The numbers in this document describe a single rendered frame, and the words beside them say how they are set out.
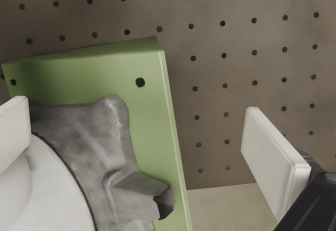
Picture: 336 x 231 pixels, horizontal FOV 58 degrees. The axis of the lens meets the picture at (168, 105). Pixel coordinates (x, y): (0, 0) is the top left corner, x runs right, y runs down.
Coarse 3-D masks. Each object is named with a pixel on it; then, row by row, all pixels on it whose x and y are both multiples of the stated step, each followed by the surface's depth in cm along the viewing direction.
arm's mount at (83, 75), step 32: (32, 64) 35; (64, 64) 31; (96, 64) 28; (128, 64) 26; (160, 64) 24; (32, 96) 38; (64, 96) 33; (96, 96) 30; (128, 96) 27; (160, 96) 25; (160, 128) 26; (160, 160) 27; (160, 224) 30
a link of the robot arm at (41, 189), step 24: (48, 144) 27; (24, 168) 23; (48, 168) 25; (0, 192) 21; (24, 192) 22; (48, 192) 24; (72, 192) 25; (0, 216) 20; (24, 216) 22; (48, 216) 23; (72, 216) 24
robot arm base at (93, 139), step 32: (32, 128) 29; (64, 128) 29; (96, 128) 28; (128, 128) 28; (64, 160) 26; (96, 160) 27; (128, 160) 28; (96, 192) 26; (128, 192) 26; (160, 192) 25; (96, 224) 26; (128, 224) 29
